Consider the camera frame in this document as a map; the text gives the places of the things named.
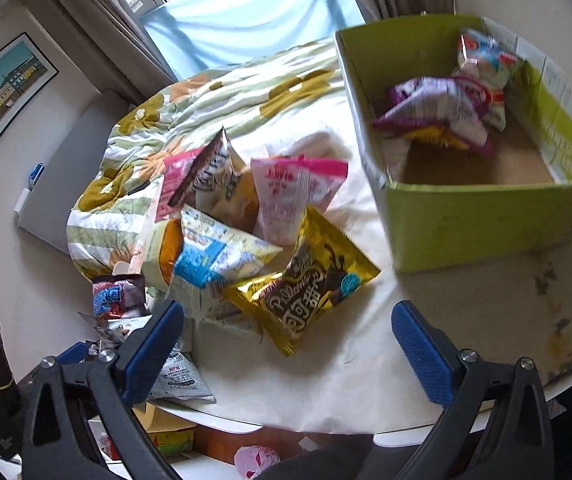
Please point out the pink and white candy packet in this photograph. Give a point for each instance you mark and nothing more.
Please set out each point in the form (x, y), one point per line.
(286, 195)

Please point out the white board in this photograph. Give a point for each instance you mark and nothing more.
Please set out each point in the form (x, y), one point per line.
(65, 185)

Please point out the light blue window sheet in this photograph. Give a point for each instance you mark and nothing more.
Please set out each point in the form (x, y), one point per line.
(246, 15)

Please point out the floral blanket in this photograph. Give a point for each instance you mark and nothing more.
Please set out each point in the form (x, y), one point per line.
(205, 105)

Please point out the framed wall picture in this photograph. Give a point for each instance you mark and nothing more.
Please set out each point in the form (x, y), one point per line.
(0, 95)

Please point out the white red blue snack packet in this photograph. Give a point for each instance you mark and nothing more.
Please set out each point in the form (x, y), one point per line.
(486, 60)

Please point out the red and blue snack packet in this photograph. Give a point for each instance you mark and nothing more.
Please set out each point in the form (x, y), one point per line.
(110, 297)

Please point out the purple and white snack packet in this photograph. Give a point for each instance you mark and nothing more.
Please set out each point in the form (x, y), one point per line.
(431, 110)

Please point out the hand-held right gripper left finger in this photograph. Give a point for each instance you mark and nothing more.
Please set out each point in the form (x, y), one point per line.
(153, 340)

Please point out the blue white yellow snack packet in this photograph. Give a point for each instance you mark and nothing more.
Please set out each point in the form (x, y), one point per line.
(210, 260)

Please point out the brown and white snack packet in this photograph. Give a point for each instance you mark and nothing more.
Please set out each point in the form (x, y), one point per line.
(220, 170)

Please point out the white and grey snack packet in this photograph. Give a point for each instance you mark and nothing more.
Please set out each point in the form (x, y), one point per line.
(180, 380)

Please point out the small blue and white object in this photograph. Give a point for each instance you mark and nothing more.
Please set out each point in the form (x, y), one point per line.
(35, 174)

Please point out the pink plastic bag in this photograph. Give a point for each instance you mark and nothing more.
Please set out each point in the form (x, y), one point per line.
(256, 462)

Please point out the yellow box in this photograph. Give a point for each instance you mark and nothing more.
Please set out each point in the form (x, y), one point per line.
(165, 430)

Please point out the green cardboard box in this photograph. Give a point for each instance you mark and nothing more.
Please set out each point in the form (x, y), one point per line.
(466, 225)

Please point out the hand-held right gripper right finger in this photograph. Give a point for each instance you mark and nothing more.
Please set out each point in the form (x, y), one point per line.
(421, 345)

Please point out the gold chocolate snack packet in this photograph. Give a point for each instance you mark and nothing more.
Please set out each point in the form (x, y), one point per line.
(306, 285)

